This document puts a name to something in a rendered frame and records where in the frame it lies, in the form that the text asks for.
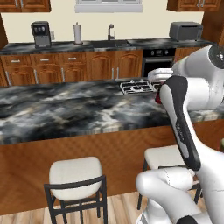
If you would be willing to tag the white window frame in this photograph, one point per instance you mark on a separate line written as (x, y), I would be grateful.
(108, 7)

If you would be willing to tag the tall wooden side panel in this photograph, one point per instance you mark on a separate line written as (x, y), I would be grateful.
(214, 27)

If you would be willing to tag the white cushioned black stool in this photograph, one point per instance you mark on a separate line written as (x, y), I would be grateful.
(163, 156)
(75, 176)

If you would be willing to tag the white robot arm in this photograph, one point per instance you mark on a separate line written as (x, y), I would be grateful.
(210, 175)

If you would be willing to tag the narrow wooden base cupboard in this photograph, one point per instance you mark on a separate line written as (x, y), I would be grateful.
(185, 52)

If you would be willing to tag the red ketchup bottle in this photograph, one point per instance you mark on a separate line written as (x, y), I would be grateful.
(157, 97)

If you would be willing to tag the black built-in oven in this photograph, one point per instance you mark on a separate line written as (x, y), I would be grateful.
(157, 59)

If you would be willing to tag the wooden base cupboard run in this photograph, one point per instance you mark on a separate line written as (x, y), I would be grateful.
(73, 67)

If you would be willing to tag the white wall socket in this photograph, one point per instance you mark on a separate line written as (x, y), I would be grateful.
(52, 35)

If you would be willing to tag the wooden kitchen island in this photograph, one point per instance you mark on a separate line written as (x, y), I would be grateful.
(87, 151)

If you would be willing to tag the white paper towel roll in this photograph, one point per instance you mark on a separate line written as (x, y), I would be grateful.
(78, 34)

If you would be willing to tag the grey coffee machine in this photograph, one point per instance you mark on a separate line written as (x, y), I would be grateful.
(41, 33)

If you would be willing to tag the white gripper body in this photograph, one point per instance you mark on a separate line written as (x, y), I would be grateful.
(159, 75)

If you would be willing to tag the dark inset sink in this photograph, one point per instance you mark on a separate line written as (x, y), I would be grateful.
(109, 44)

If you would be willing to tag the black gas hob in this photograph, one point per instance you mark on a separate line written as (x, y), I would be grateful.
(137, 86)

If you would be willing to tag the grey toaster oven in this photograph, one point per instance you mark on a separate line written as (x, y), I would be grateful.
(185, 31)

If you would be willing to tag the wooden wall cupboard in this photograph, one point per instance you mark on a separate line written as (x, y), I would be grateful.
(26, 5)
(189, 4)

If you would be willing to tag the dark sink tap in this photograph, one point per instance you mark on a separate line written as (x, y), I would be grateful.
(110, 32)

